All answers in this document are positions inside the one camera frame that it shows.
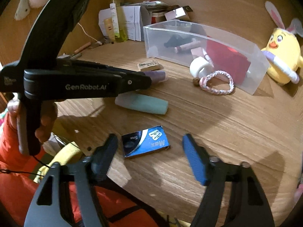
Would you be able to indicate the stack of papers and packets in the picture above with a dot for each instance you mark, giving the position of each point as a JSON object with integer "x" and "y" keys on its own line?
{"x": 153, "y": 4}

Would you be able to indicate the pink fluffy trinket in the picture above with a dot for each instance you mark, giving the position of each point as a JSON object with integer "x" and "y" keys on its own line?
{"x": 298, "y": 194}

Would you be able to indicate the white folded paper leaflets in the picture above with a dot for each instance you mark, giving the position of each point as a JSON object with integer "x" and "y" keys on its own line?
{"x": 132, "y": 22}

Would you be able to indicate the black item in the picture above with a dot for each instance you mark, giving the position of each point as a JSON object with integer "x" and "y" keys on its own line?
{"x": 174, "y": 41}

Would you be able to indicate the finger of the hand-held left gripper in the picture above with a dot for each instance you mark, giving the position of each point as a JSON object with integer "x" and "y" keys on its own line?
{"x": 135, "y": 82}
{"x": 106, "y": 67}

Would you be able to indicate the yellow cloth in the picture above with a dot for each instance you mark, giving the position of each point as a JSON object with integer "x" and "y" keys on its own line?
{"x": 65, "y": 155}

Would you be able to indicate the purple bottle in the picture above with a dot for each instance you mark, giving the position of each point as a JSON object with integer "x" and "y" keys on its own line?
{"x": 156, "y": 76}

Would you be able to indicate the yellow chick plush toy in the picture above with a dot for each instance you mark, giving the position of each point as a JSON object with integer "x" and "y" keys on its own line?
{"x": 283, "y": 52}

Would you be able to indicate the eraser with green sleeve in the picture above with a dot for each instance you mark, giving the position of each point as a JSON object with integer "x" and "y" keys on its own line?
{"x": 148, "y": 65}

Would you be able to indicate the white tape roll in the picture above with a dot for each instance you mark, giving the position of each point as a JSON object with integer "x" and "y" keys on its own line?
{"x": 200, "y": 67}

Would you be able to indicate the clear plastic storage bin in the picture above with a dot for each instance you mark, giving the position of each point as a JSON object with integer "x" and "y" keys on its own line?
{"x": 206, "y": 45}

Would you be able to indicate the small brown bead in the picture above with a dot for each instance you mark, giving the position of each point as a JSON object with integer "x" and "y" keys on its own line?
{"x": 196, "y": 82}

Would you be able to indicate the person's red jacket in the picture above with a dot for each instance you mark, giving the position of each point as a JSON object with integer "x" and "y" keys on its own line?
{"x": 113, "y": 205}

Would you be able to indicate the person's left hand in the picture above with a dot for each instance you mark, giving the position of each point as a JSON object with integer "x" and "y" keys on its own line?
{"x": 48, "y": 114}

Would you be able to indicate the white pen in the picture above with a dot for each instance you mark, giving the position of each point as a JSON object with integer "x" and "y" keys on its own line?
{"x": 208, "y": 57}

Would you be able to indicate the small blue box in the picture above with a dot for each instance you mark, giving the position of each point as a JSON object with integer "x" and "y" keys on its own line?
{"x": 145, "y": 144}

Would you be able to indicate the small white and red tube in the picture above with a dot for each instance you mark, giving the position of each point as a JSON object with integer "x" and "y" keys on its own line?
{"x": 187, "y": 46}

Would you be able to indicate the yellow sunscreen tube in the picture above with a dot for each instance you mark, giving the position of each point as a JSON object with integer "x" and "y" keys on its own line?
{"x": 109, "y": 29}

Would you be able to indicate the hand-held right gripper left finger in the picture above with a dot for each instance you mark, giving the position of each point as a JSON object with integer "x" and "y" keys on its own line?
{"x": 105, "y": 157}

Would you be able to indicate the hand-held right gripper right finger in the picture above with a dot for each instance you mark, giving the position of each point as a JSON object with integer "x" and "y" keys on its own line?
{"x": 195, "y": 163}

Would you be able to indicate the white card box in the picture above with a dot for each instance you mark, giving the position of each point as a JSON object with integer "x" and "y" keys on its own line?
{"x": 176, "y": 13}

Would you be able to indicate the red packet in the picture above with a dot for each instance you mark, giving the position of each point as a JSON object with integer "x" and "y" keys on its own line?
{"x": 227, "y": 59}

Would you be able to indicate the green spray bottle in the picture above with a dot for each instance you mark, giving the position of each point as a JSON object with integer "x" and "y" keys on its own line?
{"x": 117, "y": 16}

